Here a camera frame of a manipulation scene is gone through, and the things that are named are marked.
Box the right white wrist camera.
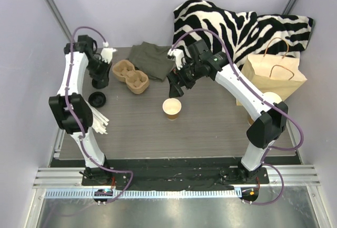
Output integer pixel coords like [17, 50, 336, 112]
[167, 49, 186, 70]

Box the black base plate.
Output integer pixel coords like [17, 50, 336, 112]
[49, 156, 270, 186]

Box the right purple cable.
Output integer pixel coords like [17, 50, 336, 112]
[170, 28, 305, 205]

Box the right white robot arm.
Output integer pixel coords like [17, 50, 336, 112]
[167, 40, 288, 183]

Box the brown pulp cup carrier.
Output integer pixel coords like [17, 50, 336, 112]
[112, 60, 150, 94]

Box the zebra print blanket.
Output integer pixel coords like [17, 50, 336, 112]
[173, 0, 315, 68]

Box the purple cable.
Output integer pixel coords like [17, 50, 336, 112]
[64, 26, 135, 205]
[170, 28, 305, 205]

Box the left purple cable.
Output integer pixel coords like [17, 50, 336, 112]
[64, 26, 135, 205]

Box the brown paper coffee cup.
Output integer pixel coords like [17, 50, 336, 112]
[162, 98, 182, 120]

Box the aluminium rail frame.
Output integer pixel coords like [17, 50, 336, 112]
[25, 48, 323, 228]

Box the stack of black lids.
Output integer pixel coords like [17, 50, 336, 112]
[88, 92, 106, 108]

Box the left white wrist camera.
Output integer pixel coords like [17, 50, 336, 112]
[100, 42, 117, 64]

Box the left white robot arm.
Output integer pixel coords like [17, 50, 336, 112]
[48, 35, 116, 185]

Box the olive green cloth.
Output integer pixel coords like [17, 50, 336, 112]
[127, 42, 174, 82]

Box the brown paper bag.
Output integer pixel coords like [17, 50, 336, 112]
[241, 44, 307, 101]

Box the white wrapped straws bundle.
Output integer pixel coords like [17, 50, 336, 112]
[89, 105, 109, 134]

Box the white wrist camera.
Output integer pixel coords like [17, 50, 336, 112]
[167, 49, 186, 70]
[100, 42, 117, 64]

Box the stack of paper cups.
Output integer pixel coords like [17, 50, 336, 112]
[247, 92, 283, 125]

